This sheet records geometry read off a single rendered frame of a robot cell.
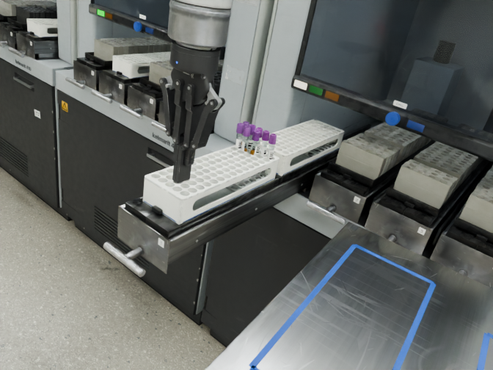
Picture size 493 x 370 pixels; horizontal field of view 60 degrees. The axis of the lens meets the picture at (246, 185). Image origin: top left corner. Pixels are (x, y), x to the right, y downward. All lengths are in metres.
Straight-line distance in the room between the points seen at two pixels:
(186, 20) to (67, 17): 1.25
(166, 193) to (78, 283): 1.15
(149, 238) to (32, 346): 0.96
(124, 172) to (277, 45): 0.73
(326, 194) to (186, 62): 0.52
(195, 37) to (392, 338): 0.50
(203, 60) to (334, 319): 0.42
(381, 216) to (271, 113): 0.41
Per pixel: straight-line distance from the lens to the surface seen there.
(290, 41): 1.13
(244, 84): 1.23
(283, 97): 1.15
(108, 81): 1.54
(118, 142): 1.56
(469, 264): 0.98
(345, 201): 1.02
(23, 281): 1.89
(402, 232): 0.99
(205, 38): 0.65
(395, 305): 0.70
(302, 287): 0.66
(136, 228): 0.78
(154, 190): 0.77
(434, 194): 1.03
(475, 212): 1.02
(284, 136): 1.06
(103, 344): 1.63
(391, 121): 0.99
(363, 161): 1.06
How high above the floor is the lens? 1.24
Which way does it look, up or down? 28 degrees down
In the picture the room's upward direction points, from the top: 11 degrees clockwise
